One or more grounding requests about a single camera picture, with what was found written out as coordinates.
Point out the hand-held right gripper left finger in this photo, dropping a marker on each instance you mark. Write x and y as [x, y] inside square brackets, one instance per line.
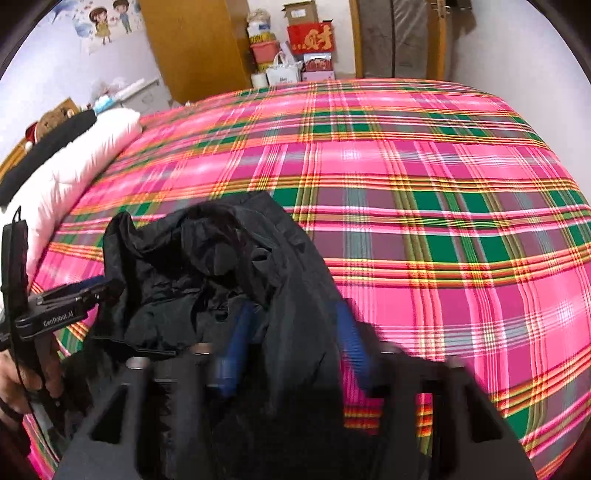
[233, 346]

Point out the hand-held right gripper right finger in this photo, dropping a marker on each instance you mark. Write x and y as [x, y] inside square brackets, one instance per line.
[352, 344]

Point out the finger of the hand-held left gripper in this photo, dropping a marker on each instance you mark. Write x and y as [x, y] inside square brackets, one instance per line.
[108, 293]
[92, 282]

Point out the black puffer jacket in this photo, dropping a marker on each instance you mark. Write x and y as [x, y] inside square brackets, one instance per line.
[207, 258]

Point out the person's left hand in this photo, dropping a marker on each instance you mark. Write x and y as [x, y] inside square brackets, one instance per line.
[18, 383]

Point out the white quilt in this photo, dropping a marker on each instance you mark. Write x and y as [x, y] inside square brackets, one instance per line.
[69, 175]

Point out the pink plaid bed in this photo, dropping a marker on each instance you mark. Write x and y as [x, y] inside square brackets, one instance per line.
[415, 230]

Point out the black pillow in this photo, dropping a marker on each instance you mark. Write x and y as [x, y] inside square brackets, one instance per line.
[41, 152]

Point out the wooden headboard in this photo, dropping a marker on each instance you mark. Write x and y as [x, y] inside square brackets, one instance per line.
[11, 164]

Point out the brown plush toy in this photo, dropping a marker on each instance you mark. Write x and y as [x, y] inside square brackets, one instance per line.
[51, 122]

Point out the white nightstand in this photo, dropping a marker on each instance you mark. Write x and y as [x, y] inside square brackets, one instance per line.
[147, 97]

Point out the wooden wardrobe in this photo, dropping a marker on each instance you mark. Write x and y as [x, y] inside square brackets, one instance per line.
[198, 46]

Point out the toilet paper roll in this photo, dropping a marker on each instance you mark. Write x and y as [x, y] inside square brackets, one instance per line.
[259, 79]

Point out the flat pink box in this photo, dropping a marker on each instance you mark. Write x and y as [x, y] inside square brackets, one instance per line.
[317, 76]

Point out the white paper bag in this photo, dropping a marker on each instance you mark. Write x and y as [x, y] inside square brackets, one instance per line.
[282, 74]

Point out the patterned red box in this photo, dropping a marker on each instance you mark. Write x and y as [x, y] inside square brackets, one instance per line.
[317, 62]

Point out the pink plastic basket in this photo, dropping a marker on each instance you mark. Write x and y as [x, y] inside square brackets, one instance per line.
[265, 53]

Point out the red gift box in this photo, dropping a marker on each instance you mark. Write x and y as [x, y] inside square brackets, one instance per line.
[311, 39]

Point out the stack of white packages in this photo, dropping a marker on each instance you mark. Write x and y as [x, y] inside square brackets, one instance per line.
[261, 25]

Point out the wooden door with grey curtain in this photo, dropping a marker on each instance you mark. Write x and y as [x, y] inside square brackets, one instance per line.
[392, 37]

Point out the cardboard box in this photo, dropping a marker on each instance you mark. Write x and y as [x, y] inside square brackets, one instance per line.
[300, 14]

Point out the cartoon wall sticker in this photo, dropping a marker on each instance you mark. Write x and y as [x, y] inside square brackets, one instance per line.
[104, 23]

